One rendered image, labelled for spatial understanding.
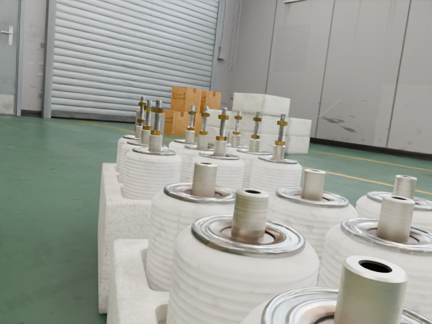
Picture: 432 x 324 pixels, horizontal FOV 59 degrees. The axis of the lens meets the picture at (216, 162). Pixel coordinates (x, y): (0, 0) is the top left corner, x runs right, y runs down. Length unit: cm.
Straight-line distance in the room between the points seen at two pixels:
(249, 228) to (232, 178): 42
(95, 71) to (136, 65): 74
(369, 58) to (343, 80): 50
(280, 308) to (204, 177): 20
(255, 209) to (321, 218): 14
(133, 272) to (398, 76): 588
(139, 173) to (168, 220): 30
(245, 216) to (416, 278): 12
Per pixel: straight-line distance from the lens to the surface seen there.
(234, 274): 22
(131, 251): 41
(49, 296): 72
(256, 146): 83
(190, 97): 472
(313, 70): 681
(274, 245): 24
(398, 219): 31
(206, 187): 35
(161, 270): 35
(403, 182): 47
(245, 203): 24
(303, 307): 17
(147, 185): 62
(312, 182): 40
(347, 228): 30
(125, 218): 60
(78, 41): 618
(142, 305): 31
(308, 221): 37
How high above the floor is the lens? 33
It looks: 7 degrees down
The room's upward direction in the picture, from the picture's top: 6 degrees clockwise
